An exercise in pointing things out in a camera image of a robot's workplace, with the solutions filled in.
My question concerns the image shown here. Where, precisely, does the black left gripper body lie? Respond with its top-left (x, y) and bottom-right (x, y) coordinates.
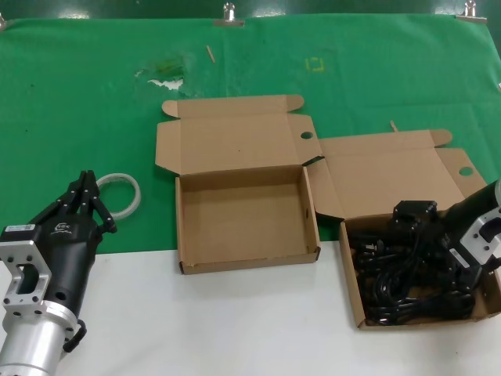
top-left (37, 203), bottom-right (104, 315)

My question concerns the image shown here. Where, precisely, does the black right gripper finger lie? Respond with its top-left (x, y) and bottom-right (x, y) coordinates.
top-left (392, 200), bottom-right (438, 219)
top-left (391, 215), bottom-right (427, 236)

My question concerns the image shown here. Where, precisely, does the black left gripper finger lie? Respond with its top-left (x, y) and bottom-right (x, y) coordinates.
top-left (80, 169), bottom-right (118, 235)
top-left (57, 170), bottom-right (88, 215)

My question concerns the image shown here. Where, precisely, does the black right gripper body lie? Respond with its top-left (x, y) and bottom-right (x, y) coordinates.
top-left (426, 180), bottom-right (501, 251)

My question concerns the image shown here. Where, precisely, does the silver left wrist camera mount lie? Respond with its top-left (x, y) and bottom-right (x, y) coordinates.
top-left (0, 224), bottom-right (52, 317)

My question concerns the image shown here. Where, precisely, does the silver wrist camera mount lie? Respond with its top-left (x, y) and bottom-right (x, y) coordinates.
top-left (0, 224), bottom-right (52, 317)
top-left (448, 206), bottom-right (501, 291)

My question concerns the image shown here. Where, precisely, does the white tape roll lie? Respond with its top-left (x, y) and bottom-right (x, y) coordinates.
top-left (96, 172), bottom-right (141, 221)

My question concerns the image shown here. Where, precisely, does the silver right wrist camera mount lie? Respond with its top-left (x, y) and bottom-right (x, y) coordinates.
top-left (448, 206), bottom-right (501, 291)

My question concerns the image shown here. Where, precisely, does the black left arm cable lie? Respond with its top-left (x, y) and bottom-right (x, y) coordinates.
top-left (64, 319), bottom-right (88, 353)

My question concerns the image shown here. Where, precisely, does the green table cloth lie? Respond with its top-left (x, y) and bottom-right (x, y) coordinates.
top-left (0, 13), bottom-right (501, 259)

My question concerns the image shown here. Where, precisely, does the open brown cardboard box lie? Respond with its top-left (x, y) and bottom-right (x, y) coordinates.
top-left (155, 93), bottom-right (324, 276)
top-left (312, 128), bottom-right (492, 332)

